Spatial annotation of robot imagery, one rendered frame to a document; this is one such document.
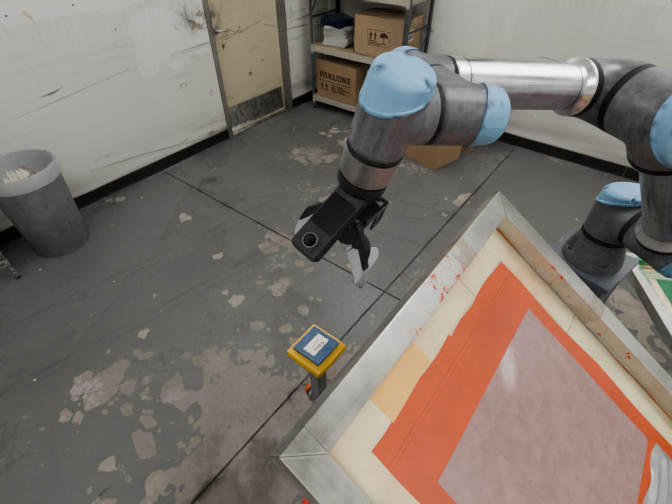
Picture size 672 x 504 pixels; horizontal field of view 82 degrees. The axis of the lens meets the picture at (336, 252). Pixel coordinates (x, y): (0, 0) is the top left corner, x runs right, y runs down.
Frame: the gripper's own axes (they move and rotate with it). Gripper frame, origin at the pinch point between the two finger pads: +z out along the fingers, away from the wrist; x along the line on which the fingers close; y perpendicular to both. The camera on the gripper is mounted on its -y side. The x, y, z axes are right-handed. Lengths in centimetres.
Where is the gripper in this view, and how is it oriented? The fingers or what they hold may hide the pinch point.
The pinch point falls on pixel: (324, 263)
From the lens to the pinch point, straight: 67.5
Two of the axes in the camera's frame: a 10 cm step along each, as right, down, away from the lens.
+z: -2.3, 5.8, 7.8
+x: -7.6, -6.1, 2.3
